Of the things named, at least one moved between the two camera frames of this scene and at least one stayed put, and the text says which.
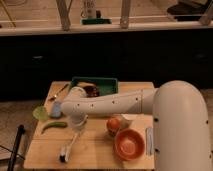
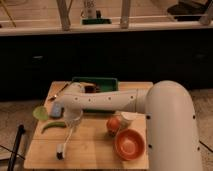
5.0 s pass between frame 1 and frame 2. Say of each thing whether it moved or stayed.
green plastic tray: stayed
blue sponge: stayed
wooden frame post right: stayed
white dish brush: moved
